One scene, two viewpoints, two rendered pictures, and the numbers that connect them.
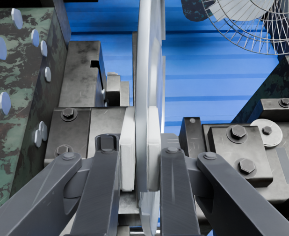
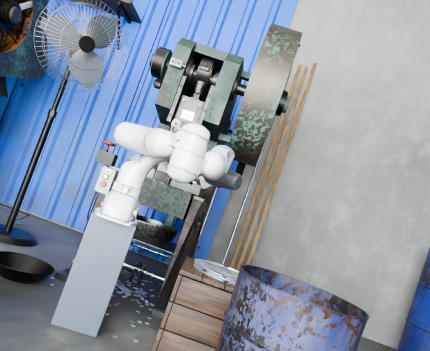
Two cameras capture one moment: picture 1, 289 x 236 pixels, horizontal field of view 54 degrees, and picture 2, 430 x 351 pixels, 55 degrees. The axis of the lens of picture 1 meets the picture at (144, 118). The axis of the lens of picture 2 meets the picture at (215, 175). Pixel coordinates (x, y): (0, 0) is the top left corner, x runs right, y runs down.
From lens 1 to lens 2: 196 cm
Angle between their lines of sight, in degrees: 30
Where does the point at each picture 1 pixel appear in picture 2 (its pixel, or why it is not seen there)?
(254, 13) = (100, 68)
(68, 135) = (162, 177)
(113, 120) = (162, 165)
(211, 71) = not seen: hidden behind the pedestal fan
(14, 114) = (158, 184)
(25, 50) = not seen: hidden behind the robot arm
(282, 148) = (181, 121)
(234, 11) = (93, 76)
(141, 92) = not seen: hidden behind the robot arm
